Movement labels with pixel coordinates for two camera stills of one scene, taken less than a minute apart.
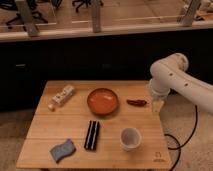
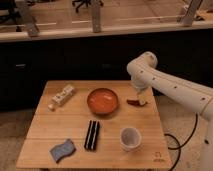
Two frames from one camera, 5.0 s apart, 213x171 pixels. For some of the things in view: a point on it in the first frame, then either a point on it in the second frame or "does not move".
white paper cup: x=130 y=138 does not move
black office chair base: x=87 y=2 does not move
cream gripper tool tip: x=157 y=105 to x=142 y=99
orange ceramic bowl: x=102 y=101 does not move
